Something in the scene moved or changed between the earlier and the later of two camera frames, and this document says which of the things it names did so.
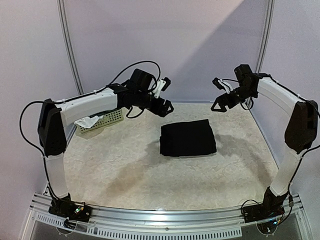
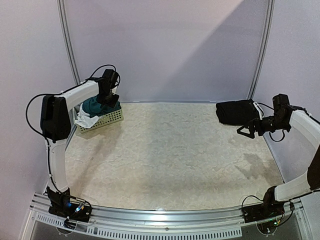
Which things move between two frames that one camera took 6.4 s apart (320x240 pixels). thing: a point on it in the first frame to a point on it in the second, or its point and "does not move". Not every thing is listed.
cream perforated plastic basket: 105,120 does not move
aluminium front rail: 213,223 does not move
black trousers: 187,139 to 236,112
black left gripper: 157,110 to 111,104
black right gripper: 229,96 to 257,126
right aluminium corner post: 265,36 does not move
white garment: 87,122 does not move
